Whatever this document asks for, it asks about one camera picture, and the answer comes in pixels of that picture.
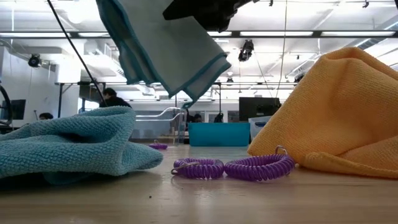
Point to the black ceiling camera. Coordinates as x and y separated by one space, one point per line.
246 49
299 77
34 61

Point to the large black monitor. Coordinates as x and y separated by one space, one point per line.
258 107

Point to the small black monitor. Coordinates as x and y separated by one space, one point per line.
17 109

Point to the clear plastic bin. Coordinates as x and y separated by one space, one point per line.
178 130
256 130

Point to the person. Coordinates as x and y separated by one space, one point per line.
197 118
46 116
113 101

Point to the orange microfiber cloth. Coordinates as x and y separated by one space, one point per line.
335 109

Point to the turquoise microfiber cloth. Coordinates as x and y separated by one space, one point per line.
77 149

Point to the pale blue cloth teal trim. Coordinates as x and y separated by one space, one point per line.
161 46

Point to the black overhead frame beam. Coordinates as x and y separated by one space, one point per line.
235 34

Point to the teal plastic bin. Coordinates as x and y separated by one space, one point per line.
217 135

